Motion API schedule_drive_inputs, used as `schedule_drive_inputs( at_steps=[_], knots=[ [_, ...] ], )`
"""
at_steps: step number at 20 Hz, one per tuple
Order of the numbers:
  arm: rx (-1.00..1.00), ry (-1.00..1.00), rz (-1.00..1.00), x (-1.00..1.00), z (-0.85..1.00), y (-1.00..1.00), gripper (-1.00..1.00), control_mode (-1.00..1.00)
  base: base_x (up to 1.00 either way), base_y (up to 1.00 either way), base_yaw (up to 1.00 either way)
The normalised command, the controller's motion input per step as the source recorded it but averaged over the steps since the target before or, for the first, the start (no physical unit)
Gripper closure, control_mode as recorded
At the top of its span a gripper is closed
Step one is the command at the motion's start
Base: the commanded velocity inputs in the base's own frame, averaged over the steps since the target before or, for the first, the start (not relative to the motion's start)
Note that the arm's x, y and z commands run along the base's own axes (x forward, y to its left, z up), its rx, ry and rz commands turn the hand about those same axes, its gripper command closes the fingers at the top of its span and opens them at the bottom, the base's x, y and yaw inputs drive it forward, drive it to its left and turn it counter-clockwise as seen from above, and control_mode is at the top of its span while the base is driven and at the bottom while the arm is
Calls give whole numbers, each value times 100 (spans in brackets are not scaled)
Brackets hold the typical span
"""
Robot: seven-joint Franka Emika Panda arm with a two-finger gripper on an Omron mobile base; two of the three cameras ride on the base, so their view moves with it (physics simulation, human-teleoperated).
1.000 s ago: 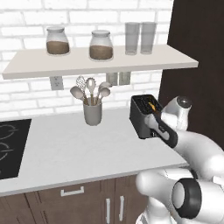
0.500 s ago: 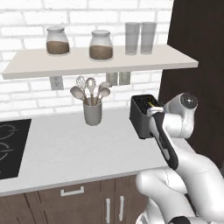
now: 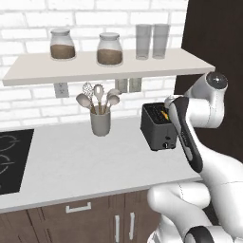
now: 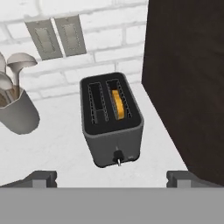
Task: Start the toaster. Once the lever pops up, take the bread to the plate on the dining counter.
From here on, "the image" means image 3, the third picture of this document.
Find white wall shelf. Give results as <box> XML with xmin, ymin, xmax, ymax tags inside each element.
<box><xmin>1</xmin><ymin>47</ymin><xmax>216</xmax><ymax>87</ymax></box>

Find grey slotted spoon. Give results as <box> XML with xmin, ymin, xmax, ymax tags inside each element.
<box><xmin>93</xmin><ymin>84</ymin><xmax>105</xmax><ymax>115</ymax></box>

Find grey utensil pot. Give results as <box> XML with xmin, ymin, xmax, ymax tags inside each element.
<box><xmin>89</xmin><ymin>109</ymin><xmax>112</xmax><ymax>138</ymax></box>

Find wire whisk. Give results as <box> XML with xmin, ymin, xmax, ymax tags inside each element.
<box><xmin>82</xmin><ymin>82</ymin><xmax>97</xmax><ymax>114</ymax></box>

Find clear drinking glass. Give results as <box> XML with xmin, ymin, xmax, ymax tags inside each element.
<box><xmin>135</xmin><ymin>24</ymin><xmax>153</xmax><ymax>61</ymax></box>
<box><xmin>152</xmin><ymin>23</ymin><xmax>171</xmax><ymax>60</ymax></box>

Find grey wall socket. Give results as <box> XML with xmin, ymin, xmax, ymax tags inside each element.
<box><xmin>114</xmin><ymin>78</ymin><xmax>129</xmax><ymax>94</ymax></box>
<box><xmin>128</xmin><ymin>77</ymin><xmax>142</xmax><ymax>93</ymax></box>

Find brown drawer front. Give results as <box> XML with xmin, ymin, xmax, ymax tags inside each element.
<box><xmin>26</xmin><ymin>196</ymin><xmax>112</xmax><ymax>243</ymax></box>

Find glass jar with brown powder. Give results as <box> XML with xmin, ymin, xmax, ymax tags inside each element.
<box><xmin>49</xmin><ymin>28</ymin><xmax>77</xmax><ymax>61</ymax></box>
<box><xmin>96</xmin><ymin>31</ymin><xmax>123</xmax><ymax>67</ymax></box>

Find grey wooden-handled spatula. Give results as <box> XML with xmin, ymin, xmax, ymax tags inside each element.
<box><xmin>103</xmin><ymin>88</ymin><xmax>122</xmax><ymax>114</ymax></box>

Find grey wooden-handled spoon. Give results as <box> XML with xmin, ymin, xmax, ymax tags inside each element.
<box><xmin>103</xmin><ymin>94</ymin><xmax>121</xmax><ymax>114</ymax></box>
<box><xmin>75</xmin><ymin>92</ymin><xmax>97</xmax><ymax>115</ymax></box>

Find white wall socket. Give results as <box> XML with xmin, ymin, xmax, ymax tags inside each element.
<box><xmin>53</xmin><ymin>82</ymin><xmax>70</xmax><ymax>99</ymax></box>

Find black hob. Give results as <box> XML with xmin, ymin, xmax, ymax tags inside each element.
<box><xmin>0</xmin><ymin>128</ymin><xmax>35</xmax><ymax>196</ymax></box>

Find white drawer handle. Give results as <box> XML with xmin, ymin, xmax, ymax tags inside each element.
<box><xmin>65</xmin><ymin>201</ymin><xmax>93</xmax><ymax>215</ymax></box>

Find brown cupboard door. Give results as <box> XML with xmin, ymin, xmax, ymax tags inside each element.
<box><xmin>0</xmin><ymin>210</ymin><xmax>40</xmax><ymax>243</ymax></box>
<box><xmin>108</xmin><ymin>193</ymin><xmax>127</xmax><ymax>243</ymax></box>
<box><xmin>123</xmin><ymin>189</ymin><xmax>161</xmax><ymax>243</ymax></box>

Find white cupboard handle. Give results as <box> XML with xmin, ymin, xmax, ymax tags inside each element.
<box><xmin>114</xmin><ymin>215</ymin><xmax>121</xmax><ymax>243</ymax></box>
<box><xmin>128</xmin><ymin>212</ymin><xmax>136</xmax><ymax>241</ymax></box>

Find black toaster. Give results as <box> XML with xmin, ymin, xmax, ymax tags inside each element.
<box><xmin>140</xmin><ymin>102</ymin><xmax>178</xmax><ymax>152</ymax></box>

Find dark brown tall cabinet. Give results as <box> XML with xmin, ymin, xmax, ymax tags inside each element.
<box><xmin>173</xmin><ymin>0</ymin><xmax>243</xmax><ymax>164</ymax></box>

